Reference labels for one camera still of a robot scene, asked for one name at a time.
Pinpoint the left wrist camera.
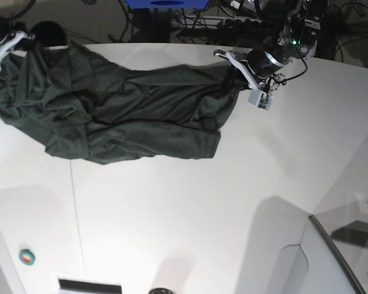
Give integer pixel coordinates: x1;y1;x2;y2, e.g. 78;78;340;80
248;89;272;111

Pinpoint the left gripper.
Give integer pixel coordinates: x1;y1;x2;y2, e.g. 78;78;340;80
213;49;287;86

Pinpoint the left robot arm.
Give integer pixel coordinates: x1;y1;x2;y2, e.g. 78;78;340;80
218;1;343;92

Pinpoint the black power strip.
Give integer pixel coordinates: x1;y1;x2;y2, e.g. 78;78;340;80
223;18;262;30

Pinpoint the black round knob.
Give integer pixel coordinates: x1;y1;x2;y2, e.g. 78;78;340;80
148;288;173;294

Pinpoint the black round stool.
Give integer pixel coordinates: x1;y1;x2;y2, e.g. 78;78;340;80
30;21;67;47

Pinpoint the red green emergency button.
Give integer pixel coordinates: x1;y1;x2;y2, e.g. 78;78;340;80
18;249;36;266

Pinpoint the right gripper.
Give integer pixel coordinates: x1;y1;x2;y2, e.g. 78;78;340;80
0;31;35;70

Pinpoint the grey metal rail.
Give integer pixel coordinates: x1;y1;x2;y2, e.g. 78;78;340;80
309;215;366;294

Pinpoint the dark green t-shirt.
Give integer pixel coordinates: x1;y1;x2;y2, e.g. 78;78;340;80
0;43;243;164

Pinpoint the blue box with oval hole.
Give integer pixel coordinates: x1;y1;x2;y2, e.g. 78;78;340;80
125;0;208;9

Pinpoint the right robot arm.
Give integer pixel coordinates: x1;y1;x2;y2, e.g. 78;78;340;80
0;1;36;70

